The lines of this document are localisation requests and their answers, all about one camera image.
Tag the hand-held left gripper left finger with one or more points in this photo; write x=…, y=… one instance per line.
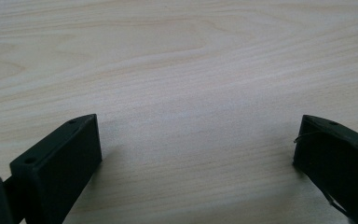
x=59, y=168

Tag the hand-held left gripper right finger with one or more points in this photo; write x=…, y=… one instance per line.
x=338, y=161

